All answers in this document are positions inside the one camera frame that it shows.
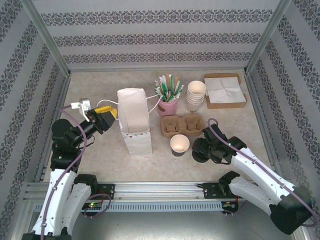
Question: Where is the brown cardboard tray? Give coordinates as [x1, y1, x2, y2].
[203, 73, 248, 110]

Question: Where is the aluminium mounting rail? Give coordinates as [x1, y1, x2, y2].
[24, 181, 294, 201]

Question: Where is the slotted grey cable duct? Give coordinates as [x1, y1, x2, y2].
[33, 201, 225, 213]

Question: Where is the short purple cable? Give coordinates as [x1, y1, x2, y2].
[83, 192, 113, 220]

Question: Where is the black takeout coffee cup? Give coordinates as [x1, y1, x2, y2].
[169, 134, 190, 158]

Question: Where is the pink holder cup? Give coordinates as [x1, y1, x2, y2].
[156, 96, 179, 118]

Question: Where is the white printed paper bag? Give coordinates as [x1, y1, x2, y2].
[96, 87, 163, 158]

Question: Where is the aluminium side rail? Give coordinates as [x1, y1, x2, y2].
[243, 72, 285, 181]
[34, 73, 72, 183]

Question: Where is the long purple cable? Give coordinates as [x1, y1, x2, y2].
[41, 103, 88, 240]
[207, 118, 316, 227]

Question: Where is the white paper napkin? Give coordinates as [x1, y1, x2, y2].
[204, 76, 247, 104]

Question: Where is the white paper sachet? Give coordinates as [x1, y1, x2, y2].
[158, 75, 168, 92]

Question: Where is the aluminium frame post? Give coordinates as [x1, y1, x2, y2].
[20, 0, 73, 76]
[243, 0, 294, 75]

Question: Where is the brown pulp cup carrier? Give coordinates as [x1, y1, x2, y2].
[159, 114, 206, 139]

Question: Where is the white paper cup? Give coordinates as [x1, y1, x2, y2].
[186, 91, 206, 103]
[186, 93, 206, 104]
[186, 95, 205, 106]
[187, 80, 207, 100]
[186, 89, 207, 101]
[186, 97, 205, 114]

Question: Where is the thin black cable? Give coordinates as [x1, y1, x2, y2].
[83, 133, 97, 147]

